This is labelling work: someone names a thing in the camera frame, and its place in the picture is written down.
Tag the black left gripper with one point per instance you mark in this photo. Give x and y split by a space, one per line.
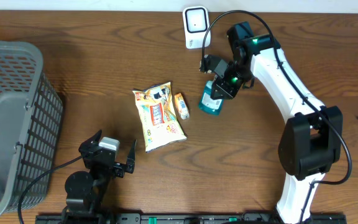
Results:
84 146

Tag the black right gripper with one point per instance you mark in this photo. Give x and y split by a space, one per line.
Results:
227 91

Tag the teal mouthwash bottle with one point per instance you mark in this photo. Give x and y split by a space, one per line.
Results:
207 104

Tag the small orange white carton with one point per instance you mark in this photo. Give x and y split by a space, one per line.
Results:
181 106

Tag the yellow snack bag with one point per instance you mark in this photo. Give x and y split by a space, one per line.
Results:
160 125

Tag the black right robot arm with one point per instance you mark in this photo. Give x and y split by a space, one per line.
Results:
309 145

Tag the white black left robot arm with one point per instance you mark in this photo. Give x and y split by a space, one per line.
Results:
85 189

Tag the white barcode scanner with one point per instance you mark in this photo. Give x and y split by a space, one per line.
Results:
196 23

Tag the grey plastic shopping basket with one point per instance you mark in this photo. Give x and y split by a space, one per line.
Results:
30 119

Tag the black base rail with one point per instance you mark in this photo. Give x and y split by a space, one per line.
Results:
136 218

